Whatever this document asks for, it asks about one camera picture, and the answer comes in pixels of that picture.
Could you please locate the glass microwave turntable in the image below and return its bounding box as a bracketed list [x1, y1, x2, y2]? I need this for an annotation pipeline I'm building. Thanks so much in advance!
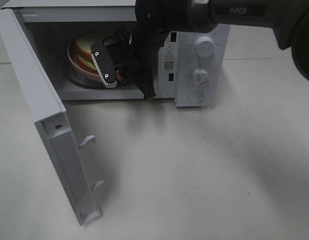
[64, 67, 140, 90]

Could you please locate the pink round plate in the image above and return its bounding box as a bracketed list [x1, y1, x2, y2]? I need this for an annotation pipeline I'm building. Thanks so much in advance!
[67, 31, 118, 83]

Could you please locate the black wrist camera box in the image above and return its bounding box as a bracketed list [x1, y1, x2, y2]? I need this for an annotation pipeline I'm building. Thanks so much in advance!
[90, 42, 118, 88]

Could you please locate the lower white timer knob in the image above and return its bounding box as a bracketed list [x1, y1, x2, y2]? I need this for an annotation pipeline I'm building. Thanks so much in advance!
[190, 68, 210, 87]

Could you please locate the upper white round knob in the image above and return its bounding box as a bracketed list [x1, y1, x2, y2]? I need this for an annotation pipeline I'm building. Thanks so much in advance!
[194, 35, 215, 58]

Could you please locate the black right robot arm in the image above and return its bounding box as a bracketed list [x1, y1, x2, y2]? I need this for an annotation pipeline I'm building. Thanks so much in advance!
[118, 0, 309, 80]

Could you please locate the white microwave door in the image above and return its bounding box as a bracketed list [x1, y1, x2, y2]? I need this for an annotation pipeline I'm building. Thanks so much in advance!
[0, 8, 101, 226]

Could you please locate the round white door button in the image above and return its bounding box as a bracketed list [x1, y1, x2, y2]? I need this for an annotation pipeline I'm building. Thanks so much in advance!
[188, 91, 204, 104]

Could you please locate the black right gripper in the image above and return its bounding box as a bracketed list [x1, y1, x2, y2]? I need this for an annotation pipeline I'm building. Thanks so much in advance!
[103, 27, 137, 73]

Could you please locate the white microwave oven body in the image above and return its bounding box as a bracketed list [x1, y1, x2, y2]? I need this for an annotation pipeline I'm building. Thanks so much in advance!
[0, 0, 230, 107]

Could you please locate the sandwich with lettuce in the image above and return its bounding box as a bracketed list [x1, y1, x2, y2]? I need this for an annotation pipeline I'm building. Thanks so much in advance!
[74, 31, 103, 74]

